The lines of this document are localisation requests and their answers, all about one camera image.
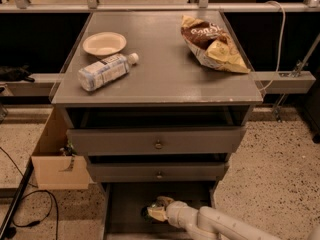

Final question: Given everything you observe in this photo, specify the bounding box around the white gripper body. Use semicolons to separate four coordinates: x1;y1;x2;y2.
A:
166;201;198;232

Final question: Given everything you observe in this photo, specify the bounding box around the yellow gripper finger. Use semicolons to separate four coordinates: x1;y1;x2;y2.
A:
156;196;174;207
147;206;168;222

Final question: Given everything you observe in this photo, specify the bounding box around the green soda can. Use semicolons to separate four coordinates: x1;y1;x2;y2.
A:
140;203;158;222

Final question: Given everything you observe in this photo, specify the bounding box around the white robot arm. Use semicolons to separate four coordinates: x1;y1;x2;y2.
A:
146;196;281;240

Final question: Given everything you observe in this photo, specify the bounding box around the grey bottom drawer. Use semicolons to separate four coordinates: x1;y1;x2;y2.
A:
103;181;215;240

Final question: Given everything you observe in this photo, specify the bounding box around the grey drawer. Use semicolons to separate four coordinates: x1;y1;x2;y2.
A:
67;127;246;156
103;181;215;240
87;162;229;182

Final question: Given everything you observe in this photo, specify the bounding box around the grey middle drawer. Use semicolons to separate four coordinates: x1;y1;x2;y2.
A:
87;162;229;182

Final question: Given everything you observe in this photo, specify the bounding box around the grey top drawer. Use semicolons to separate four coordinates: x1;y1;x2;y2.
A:
67;127;246;156

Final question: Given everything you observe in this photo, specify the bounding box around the grey drawer cabinet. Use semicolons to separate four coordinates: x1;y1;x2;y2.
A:
50;10;264;240

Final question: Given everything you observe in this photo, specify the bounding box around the cardboard box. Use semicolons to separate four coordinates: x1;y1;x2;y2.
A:
31;109;91;190

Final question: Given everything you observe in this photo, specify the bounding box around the clear plastic water bottle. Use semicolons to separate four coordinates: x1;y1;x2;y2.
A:
77;53;139;92

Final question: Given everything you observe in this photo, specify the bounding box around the brown yellow chip bag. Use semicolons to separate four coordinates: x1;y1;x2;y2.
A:
181;15;250;74

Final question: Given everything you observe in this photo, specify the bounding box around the white paper bowl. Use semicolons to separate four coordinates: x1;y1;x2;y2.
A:
82;32;127;56

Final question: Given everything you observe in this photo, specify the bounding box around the black object on shelf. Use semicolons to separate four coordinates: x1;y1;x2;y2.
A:
0;65;35;82

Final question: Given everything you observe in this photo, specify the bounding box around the black floor cable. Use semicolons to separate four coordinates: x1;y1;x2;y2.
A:
0;146;60;240

